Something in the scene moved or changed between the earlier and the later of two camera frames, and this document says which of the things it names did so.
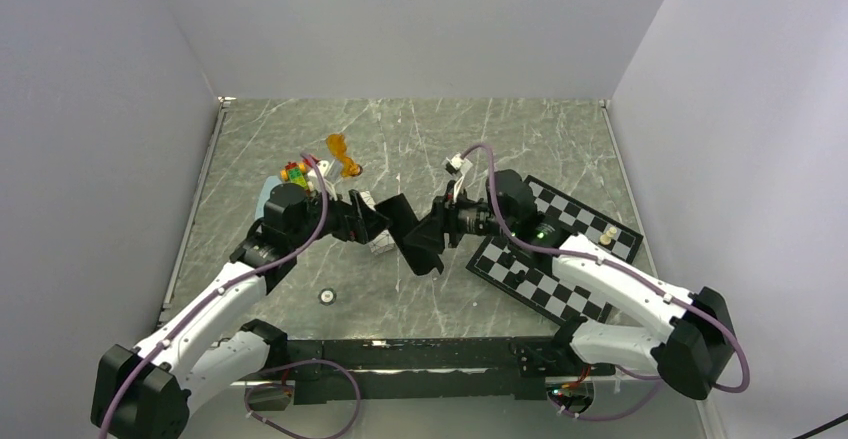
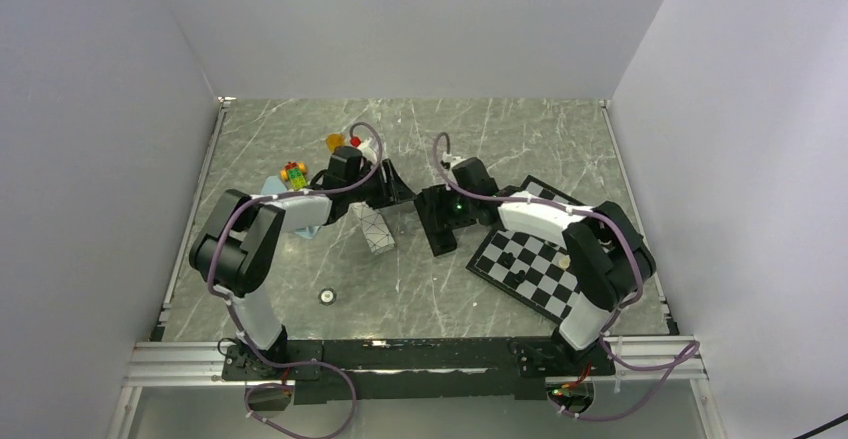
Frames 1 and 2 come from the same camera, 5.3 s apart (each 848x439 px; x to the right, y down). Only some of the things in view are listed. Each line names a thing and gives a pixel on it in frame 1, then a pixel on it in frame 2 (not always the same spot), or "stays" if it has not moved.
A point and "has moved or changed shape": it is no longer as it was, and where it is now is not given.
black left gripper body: [343, 226] → [377, 193]
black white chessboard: [531, 277] stays
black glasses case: [421, 241] has moved or changed shape
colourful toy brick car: [296, 172] stays
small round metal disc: [327, 296] stays
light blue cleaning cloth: [270, 182] stays
